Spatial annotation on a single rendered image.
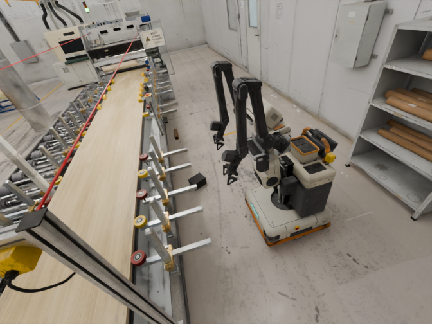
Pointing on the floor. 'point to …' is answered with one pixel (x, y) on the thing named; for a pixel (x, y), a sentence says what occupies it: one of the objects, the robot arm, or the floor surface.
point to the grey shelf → (420, 168)
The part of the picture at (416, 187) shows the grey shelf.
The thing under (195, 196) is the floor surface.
